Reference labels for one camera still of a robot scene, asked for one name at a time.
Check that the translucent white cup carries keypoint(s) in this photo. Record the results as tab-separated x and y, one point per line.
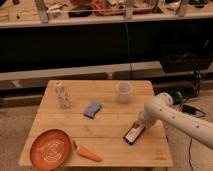
124	89

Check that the blue sponge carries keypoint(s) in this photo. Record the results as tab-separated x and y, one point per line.
92	109

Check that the wooden table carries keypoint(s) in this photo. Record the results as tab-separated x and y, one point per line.
104	133

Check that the small white bottle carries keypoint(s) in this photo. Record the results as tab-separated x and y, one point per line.
62	95

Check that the orange toy carrot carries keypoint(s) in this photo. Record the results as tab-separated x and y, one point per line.
86	153

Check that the black bin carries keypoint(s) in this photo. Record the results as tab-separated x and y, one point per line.
184	57

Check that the black power adapter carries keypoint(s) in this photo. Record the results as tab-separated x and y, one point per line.
189	109

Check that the orange plate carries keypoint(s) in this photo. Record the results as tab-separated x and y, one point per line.
50	150

